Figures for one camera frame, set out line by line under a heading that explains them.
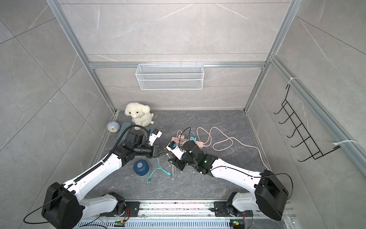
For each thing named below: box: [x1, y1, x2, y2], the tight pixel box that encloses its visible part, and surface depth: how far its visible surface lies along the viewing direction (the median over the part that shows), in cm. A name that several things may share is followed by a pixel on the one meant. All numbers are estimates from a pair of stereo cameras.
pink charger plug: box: [178, 134, 185, 142], surface depth 98 cm
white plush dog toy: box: [124, 102, 154, 131], surface depth 98 cm
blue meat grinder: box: [133, 159, 151, 177], surface depth 80 cm
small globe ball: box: [106, 120, 121, 133], surface depth 103 cm
